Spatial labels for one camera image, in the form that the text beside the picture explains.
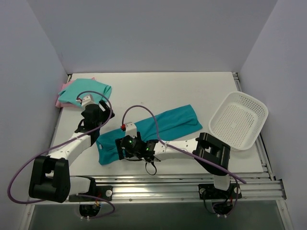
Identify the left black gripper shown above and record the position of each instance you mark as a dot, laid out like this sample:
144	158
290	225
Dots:
104	108

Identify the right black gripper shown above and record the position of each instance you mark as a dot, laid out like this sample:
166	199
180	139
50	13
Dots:
119	148

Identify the teal t shirt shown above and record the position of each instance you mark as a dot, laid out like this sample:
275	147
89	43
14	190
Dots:
172	124

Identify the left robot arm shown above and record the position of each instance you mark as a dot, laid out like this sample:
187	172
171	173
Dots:
50	178

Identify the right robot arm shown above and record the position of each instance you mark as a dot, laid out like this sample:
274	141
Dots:
211	153

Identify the folded mint green t shirt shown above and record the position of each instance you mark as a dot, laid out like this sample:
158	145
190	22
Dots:
100	88

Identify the folded pink t shirt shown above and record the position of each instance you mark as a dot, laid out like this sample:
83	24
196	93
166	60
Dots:
69	91

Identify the white perforated plastic basket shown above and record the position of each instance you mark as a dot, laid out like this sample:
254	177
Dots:
238	120

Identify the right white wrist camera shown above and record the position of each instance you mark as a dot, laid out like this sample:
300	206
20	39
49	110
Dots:
130	129

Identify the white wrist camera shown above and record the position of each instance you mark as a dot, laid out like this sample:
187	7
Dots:
86	100
130	129

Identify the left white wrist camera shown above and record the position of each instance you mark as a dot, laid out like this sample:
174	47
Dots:
86	100

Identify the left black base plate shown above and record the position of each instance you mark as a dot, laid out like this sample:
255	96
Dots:
105	192

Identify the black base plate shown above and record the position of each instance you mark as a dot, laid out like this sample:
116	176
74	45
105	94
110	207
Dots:
105	192
209	192

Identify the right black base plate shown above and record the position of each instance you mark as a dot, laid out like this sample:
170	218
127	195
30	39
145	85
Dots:
209	192

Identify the aluminium rail frame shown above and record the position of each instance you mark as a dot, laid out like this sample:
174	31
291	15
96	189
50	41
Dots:
136	96

